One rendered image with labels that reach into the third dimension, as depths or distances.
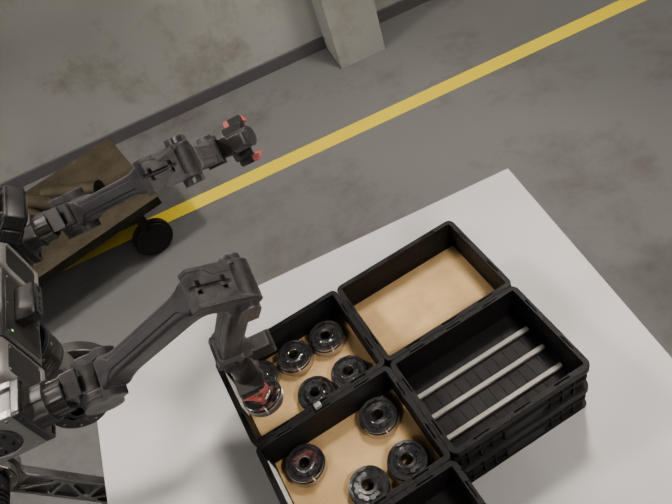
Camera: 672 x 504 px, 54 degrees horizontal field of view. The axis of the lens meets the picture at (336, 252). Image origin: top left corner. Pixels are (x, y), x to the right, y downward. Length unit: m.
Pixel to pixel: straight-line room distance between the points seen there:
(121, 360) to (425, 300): 0.98
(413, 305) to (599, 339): 0.52
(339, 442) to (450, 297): 0.52
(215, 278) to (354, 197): 2.37
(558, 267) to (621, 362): 0.36
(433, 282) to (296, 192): 1.72
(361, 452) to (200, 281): 0.82
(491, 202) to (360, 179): 1.32
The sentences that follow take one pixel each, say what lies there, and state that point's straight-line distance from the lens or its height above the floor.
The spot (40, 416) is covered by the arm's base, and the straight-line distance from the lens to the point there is 1.38.
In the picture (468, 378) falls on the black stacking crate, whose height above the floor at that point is 0.83.
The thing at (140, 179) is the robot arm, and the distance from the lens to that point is 1.44.
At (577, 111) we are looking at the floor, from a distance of 3.68.
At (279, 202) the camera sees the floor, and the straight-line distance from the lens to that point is 3.57.
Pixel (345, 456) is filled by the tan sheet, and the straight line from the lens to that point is 1.79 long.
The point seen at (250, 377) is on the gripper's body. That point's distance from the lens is 1.62.
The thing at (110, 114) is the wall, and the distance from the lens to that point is 4.45.
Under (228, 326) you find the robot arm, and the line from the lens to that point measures 1.28.
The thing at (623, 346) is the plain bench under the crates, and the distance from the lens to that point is 2.01.
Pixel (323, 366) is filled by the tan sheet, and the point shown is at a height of 0.83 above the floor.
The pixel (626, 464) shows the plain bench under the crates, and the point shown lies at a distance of 1.87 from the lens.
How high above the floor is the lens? 2.44
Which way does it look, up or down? 49 degrees down
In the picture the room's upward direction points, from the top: 23 degrees counter-clockwise
